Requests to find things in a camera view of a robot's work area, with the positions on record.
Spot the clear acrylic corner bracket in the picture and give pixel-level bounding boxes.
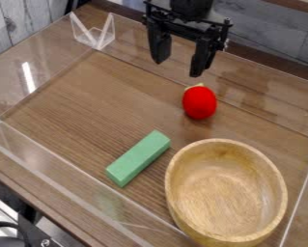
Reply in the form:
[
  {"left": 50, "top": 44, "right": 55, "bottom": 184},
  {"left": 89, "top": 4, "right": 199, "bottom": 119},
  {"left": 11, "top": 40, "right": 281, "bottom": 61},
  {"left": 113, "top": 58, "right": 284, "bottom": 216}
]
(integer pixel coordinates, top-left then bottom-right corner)
[{"left": 70, "top": 12, "right": 115, "bottom": 51}]

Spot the green rectangular block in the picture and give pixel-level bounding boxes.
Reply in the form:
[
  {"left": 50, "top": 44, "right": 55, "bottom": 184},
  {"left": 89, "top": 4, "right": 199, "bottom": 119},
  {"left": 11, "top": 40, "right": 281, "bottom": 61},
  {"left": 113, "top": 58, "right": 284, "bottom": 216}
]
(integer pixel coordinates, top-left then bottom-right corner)
[{"left": 106, "top": 130, "right": 171, "bottom": 187}]

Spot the red toy fruit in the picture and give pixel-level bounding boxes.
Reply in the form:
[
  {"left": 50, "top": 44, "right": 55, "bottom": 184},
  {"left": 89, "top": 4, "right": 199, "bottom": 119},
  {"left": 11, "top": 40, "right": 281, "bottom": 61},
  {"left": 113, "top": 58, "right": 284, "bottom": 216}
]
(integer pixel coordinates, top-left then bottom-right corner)
[{"left": 182, "top": 83, "right": 218, "bottom": 120}]

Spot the black metal stand bracket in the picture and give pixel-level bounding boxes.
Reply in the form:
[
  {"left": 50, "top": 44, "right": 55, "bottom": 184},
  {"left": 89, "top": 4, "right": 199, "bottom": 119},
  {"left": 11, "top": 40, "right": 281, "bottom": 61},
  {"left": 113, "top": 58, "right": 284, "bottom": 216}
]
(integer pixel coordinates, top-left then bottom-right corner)
[{"left": 19, "top": 215, "right": 55, "bottom": 247}]

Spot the clear acrylic tray enclosure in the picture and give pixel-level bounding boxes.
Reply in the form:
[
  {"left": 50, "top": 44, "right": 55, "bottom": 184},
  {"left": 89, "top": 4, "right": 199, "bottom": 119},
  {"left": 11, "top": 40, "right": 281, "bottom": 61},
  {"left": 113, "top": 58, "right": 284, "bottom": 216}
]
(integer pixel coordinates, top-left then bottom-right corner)
[{"left": 0, "top": 9, "right": 308, "bottom": 247}]

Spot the wooden bowl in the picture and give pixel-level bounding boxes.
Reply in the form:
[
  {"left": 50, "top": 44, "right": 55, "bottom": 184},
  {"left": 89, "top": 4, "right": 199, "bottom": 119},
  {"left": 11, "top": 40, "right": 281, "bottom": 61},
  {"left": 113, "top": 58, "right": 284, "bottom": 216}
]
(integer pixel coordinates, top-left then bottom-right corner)
[{"left": 165, "top": 138, "right": 289, "bottom": 247}]

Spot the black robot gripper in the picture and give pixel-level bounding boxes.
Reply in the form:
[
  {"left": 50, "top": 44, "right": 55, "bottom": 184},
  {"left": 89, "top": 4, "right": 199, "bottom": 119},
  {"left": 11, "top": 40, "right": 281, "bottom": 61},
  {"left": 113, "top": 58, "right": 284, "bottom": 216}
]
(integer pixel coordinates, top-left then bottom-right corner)
[{"left": 143, "top": 0, "right": 233, "bottom": 77}]

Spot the black cable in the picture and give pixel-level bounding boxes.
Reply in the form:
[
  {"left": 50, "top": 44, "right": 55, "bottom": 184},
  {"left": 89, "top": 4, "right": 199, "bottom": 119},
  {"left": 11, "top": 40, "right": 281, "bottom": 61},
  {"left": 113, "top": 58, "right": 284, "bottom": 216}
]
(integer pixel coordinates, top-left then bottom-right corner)
[{"left": 0, "top": 221, "right": 19, "bottom": 247}]

